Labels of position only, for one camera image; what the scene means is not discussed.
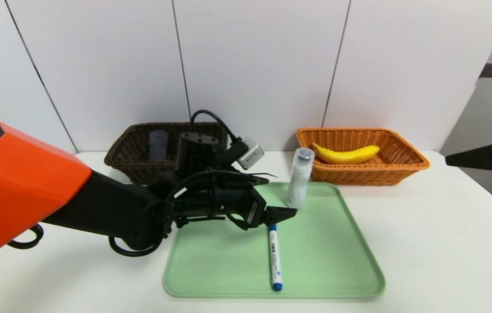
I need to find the yellow banana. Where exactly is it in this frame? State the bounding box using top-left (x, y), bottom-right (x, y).
top-left (311, 142), bottom-right (380, 165)

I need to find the translucent white plastic bottle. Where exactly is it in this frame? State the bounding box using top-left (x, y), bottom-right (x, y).
top-left (286, 148), bottom-right (316, 210)

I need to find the dark grey cloth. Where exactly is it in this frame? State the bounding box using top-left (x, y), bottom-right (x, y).
top-left (148, 130), bottom-right (169, 161)

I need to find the orange wicker basket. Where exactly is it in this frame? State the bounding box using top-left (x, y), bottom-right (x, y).
top-left (296, 127), bottom-right (431, 186)

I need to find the dark brown wicker basket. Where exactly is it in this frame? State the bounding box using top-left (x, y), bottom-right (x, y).
top-left (105, 123), bottom-right (229, 185)

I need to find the light green plastic tray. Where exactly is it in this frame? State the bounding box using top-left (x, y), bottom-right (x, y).
top-left (163, 182), bottom-right (386, 299)

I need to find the blue and white marker pen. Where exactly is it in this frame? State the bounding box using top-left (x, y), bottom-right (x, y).
top-left (268, 224), bottom-right (284, 292)

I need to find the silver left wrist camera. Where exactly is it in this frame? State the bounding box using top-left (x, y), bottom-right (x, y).
top-left (237, 137), bottom-right (265, 170)

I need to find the black left camera bracket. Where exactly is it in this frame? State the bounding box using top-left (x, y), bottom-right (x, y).
top-left (222, 138), bottom-right (250, 168)

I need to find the black left wrist camera cable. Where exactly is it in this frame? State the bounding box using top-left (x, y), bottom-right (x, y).
top-left (190, 110), bottom-right (240, 146)

